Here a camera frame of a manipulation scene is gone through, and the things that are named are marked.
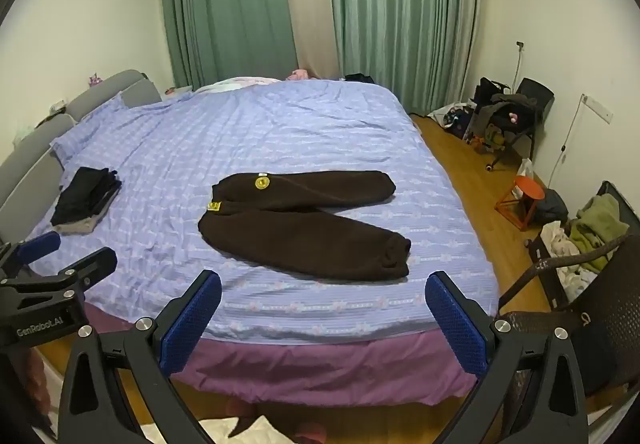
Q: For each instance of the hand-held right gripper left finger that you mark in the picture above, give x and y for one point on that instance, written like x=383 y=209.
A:
x=192 y=319

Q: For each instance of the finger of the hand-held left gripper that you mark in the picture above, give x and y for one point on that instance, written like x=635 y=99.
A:
x=92 y=265
x=37 y=245

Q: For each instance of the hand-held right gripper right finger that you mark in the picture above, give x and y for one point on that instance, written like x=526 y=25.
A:
x=457 y=324

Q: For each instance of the dark brown fleece pants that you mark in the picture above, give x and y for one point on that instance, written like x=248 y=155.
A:
x=300 y=234

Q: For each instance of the folded beige garment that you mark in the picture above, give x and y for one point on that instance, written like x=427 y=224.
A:
x=80 y=225

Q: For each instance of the folded black clothes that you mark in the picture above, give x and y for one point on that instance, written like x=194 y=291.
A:
x=85 y=194

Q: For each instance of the grey padded headboard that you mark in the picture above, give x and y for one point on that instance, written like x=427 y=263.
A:
x=30 y=159

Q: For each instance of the white floor mat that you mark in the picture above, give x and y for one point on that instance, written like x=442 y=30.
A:
x=165 y=431

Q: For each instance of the purple bed sheet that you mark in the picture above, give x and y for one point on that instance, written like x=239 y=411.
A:
x=300 y=369

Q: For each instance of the white crumpled clothes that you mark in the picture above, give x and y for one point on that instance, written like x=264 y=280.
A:
x=560 y=244

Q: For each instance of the dark grey bag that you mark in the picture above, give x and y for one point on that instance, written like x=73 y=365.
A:
x=552 y=206

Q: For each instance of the brown wicker chair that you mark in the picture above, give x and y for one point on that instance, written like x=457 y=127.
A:
x=610 y=314

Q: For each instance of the orange stool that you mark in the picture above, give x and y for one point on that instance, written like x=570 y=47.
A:
x=529 y=188

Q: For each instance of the white plastic bag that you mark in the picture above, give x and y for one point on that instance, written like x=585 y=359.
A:
x=525 y=169

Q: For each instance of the bed with lavender sheet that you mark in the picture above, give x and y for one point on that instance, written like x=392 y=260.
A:
x=200 y=134

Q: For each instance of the olive green garment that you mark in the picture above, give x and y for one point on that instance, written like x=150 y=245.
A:
x=600 y=224

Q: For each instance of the black open suitcase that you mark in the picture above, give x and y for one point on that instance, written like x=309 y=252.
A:
x=617 y=196

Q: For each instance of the white shopping bag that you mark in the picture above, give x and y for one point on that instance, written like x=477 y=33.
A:
x=450 y=116

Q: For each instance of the pile of clothes on chair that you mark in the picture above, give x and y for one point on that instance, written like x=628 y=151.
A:
x=500 y=119

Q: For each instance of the pink and white blanket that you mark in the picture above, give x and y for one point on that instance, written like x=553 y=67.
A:
x=235 y=83

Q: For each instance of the black folding chair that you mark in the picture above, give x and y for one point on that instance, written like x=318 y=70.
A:
x=537 y=94

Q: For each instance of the black cloth item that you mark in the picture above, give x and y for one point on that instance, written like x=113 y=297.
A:
x=360 y=78

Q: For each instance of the pink plush toy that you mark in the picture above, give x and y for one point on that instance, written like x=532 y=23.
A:
x=300 y=74

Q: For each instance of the white wall socket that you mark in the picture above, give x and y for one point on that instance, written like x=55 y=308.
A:
x=60 y=106

